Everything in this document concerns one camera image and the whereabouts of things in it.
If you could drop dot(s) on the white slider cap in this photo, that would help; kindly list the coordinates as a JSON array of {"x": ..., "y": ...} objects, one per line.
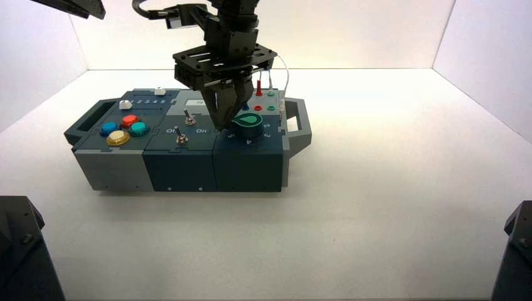
[
  {"x": 125, "y": 104},
  {"x": 160, "y": 91}
]

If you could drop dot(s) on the blue round push button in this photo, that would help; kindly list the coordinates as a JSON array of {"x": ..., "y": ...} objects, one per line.
[{"x": 109, "y": 128}]

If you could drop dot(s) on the red round push button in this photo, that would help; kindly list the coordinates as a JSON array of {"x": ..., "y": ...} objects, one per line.
[{"x": 129, "y": 121}]

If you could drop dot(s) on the teal round push button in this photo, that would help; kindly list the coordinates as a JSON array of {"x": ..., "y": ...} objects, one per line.
[{"x": 139, "y": 128}]

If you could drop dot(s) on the white rectangular label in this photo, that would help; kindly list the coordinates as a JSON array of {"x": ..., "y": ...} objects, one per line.
[{"x": 193, "y": 102}]

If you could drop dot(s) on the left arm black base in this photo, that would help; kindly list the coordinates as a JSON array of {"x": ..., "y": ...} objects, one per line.
[{"x": 25, "y": 257}]

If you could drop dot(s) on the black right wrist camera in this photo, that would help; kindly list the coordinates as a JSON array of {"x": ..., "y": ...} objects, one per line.
[{"x": 189, "y": 16}]

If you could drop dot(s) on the dark teal pointer knob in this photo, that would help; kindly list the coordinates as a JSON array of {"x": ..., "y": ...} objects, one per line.
[{"x": 251, "y": 126}]

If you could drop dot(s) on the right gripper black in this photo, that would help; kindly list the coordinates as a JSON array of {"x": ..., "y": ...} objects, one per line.
[{"x": 224, "y": 62}]

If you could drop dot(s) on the grey and blue task box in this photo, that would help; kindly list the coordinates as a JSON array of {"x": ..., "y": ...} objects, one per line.
[{"x": 183, "y": 166}]

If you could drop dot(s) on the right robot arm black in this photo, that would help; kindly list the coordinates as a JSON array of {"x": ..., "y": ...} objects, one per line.
[{"x": 235, "y": 10}]

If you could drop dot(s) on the yellow round push button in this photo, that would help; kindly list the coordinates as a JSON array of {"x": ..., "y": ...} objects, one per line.
[{"x": 118, "y": 137}]

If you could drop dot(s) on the metal toggle switch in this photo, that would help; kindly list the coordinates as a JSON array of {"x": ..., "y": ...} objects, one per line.
[
  {"x": 190, "y": 120},
  {"x": 181, "y": 139}
]

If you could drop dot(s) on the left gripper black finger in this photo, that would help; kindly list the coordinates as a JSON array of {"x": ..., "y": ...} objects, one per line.
[{"x": 89, "y": 10}]

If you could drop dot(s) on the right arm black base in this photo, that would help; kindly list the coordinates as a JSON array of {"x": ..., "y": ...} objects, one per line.
[{"x": 515, "y": 257}]

